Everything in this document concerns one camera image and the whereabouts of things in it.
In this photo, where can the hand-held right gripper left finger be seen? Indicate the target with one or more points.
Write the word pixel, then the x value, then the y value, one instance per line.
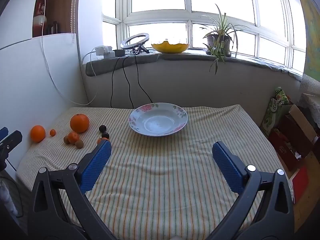
pixel 96 166

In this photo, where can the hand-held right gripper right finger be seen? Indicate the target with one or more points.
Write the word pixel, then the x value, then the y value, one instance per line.
pixel 228 167

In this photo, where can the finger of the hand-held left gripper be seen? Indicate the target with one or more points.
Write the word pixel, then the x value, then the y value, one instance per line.
pixel 3 131
pixel 12 140

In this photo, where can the tangerine with stem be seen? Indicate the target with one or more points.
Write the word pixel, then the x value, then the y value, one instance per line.
pixel 99 141

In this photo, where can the medium orange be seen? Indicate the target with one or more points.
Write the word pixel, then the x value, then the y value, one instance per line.
pixel 38 134

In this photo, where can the brown kiwi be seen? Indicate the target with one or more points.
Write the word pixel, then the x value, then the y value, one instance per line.
pixel 66 140
pixel 79 144

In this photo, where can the dark plum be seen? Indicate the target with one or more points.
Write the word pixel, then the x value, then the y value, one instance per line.
pixel 105 135
pixel 102 128

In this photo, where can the small tangerine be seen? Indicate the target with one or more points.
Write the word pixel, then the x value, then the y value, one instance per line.
pixel 73 138

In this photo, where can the small orange kumquat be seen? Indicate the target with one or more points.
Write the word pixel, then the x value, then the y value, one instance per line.
pixel 52 132

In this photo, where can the large orange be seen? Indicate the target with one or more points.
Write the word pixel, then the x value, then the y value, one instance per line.
pixel 79 123

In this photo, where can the floral white plate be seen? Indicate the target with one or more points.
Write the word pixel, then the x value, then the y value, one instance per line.
pixel 158 122

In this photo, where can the striped blanket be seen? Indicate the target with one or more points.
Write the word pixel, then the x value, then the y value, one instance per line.
pixel 160 180

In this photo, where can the green plastic bag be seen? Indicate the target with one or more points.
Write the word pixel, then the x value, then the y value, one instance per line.
pixel 273 112

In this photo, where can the red cardboard box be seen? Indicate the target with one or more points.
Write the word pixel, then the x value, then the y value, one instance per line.
pixel 300 183

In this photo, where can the brown cardboard box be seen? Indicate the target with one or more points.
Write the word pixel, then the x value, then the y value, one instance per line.
pixel 297 135

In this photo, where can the white lace cloth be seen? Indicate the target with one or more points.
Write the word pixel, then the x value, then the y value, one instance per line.
pixel 310 95

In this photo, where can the dark books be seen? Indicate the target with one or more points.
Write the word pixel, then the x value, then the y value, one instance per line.
pixel 53 28

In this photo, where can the white power strip with chargers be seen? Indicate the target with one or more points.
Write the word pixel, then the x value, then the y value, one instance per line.
pixel 103 51

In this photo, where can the black power adapter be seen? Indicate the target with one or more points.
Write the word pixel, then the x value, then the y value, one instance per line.
pixel 119 53

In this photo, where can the grey windowsill cover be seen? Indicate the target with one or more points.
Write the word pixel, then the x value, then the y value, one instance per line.
pixel 190 57

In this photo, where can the red and white vase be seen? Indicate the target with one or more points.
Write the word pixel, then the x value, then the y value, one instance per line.
pixel 40 20

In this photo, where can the potted spider plant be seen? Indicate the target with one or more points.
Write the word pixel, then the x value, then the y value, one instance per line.
pixel 217 42

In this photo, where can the yellow bowl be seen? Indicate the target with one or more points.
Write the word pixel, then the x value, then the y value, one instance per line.
pixel 170 48

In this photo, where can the wooden shelf niche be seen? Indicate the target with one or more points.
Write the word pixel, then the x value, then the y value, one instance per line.
pixel 61 7

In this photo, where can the white framed window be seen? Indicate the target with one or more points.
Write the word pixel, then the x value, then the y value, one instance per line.
pixel 187 17

